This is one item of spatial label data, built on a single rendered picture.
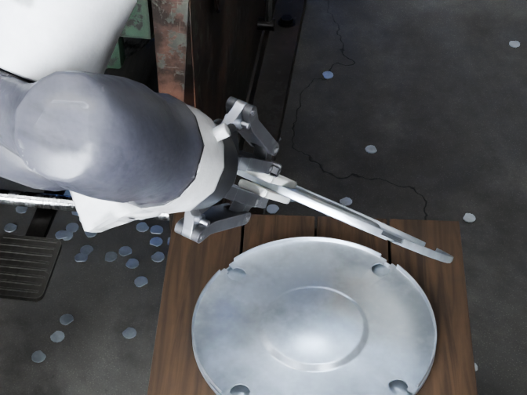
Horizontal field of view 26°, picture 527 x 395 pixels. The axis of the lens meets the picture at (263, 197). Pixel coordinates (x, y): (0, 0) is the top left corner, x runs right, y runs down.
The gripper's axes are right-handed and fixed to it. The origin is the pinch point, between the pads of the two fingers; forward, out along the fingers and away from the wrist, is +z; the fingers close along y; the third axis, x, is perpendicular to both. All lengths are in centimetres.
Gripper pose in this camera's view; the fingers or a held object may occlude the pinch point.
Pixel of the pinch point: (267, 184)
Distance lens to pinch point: 110.1
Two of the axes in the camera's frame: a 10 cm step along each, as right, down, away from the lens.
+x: -8.5, -3.8, 3.6
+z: 3.5, 0.9, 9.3
